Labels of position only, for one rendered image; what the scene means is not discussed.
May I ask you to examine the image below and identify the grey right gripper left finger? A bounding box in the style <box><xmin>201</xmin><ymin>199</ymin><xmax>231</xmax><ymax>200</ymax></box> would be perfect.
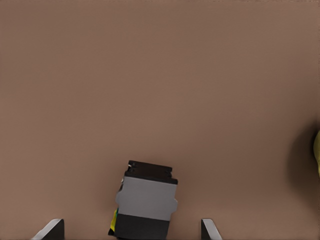
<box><xmin>30</xmin><ymin>218</ymin><xmax>65</xmax><ymax>240</ymax></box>

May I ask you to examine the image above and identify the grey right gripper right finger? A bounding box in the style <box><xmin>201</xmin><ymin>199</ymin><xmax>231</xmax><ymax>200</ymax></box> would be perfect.
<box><xmin>201</xmin><ymin>218</ymin><xmax>223</xmax><ymax>240</ymax></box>

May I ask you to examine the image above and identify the yellow tray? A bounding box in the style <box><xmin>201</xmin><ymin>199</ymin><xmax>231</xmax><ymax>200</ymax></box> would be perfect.
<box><xmin>313</xmin><ymin>130</ymin><xmax>320</xmax><ymax>179</ymax></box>

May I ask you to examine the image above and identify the grey black yellow switch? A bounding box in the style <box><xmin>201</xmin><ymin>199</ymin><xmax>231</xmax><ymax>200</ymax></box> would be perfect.
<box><xmin>107</xmin><ymin>160</ymin><xmax>179</xmax><ymax>240</ymax></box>

